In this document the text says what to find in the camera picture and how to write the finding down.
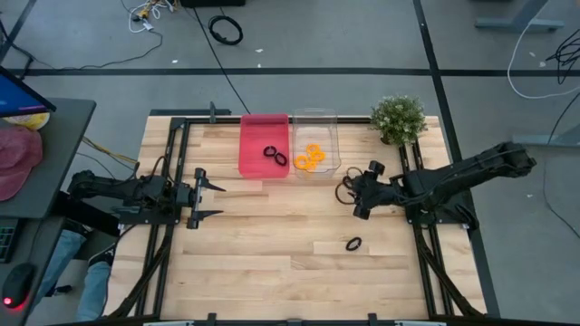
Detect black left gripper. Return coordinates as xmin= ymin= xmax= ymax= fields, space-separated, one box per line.
xmin=174 ymin=167 xmax=227 ymax=231

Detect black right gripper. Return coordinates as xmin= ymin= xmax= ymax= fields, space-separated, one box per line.
xmin=343 ymin=159 xmax=404 ymax=221

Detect clear plastic bin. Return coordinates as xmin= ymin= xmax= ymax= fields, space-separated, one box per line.
xmin=292 ymin=107 xmax=342 ymax=178

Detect pink plastic bin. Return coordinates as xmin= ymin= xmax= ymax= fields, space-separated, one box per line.
xmin=237 ymin=112 xmax=291 ymax=179

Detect potted plant with black pot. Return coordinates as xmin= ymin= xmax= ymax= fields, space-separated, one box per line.
xmin=370 ymin=93 xmax=427 ymax=147

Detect person's shoe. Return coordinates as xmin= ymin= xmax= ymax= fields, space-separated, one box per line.
xmin=88 ymin=244 xmax=117 ymax=268

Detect person's leg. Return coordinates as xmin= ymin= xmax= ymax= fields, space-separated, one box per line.
xmin=34 ymin=228 xmax=87 ymax=309
xmin=74 ymin=260 xmax=112 ymax=322

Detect dark grey desk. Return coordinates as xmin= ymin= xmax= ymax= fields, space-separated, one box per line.
xmin=0 ymin=97 xmax=98 ymax=326

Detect yellow round object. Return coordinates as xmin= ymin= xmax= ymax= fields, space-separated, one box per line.
xmin=2 ymin=111 xmax=51 ymax=131

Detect grey desk foot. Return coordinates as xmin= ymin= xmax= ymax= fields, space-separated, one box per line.
xmin=474 ymin=0 xmax=566 ymax=34
xmin=510 ymin=121 xmax=580 ymax=149

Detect pink cap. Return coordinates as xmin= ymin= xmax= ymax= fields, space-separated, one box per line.
xmin=0 ymin=125 xmax=44 ymax=203

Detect black keyboard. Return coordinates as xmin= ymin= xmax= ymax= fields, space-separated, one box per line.
xmin=0 ymin=225 xmax=19 ymax=264

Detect black computer mouse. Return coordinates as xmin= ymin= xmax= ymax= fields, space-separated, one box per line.
xmin=1 ymin=262 xmax=36 ymax=312

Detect computer monitor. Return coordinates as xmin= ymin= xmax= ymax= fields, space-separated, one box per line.
xmin=0 ymin=65 xmax=58 ymax=119

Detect black aluminium rig frame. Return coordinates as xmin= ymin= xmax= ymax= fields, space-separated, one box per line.
xmin=103 ymin=101 xmax=502 ymax=326

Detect yellow cable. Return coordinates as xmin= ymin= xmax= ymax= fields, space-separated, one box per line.
xmin=81 ymin=135 xmax=140 ymax=167

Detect long black floor cable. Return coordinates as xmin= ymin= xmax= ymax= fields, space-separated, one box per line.
xmin=192 ymin=6 xmax=252 ymax=115

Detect coiled black cable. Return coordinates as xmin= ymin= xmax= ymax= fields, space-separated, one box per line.
xmin=208 ymin=14 xmax=245 ymax=46

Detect white cable bundle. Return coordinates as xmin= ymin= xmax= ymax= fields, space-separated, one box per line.
xmin=120 ymin=0 xmax=176 ymax=35

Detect white floor cable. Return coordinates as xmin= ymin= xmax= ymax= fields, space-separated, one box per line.
xmin=506 ymin=17 xmax=580 ymax=101

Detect tangled black cables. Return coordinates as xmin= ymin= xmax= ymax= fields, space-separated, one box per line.
xmin=546 ymin=26 xmax=580 ymax=85

